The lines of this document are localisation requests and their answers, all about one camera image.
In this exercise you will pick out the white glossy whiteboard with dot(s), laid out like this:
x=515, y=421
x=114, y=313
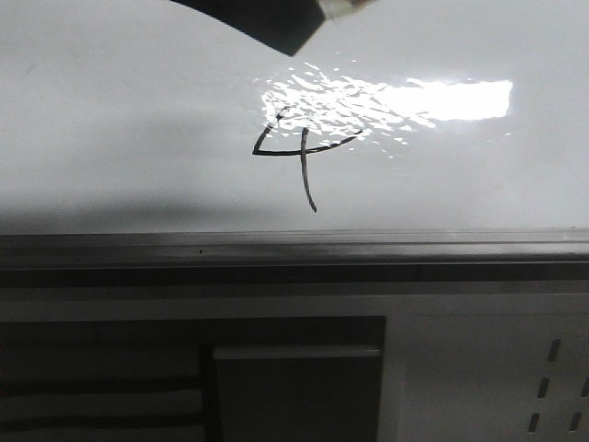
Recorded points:
x=145, y=116

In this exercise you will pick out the grey metal whiteboard tray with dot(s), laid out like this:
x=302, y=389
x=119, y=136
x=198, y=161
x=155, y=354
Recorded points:
x=295, y=256

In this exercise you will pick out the dark grey box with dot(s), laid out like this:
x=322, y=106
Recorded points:
x=299, y=392

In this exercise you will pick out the white perforated metal panel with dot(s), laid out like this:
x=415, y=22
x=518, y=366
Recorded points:
x=496, y=378

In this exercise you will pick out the dark slatted shelf frame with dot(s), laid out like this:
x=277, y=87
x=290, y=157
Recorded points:
x=144, y=380

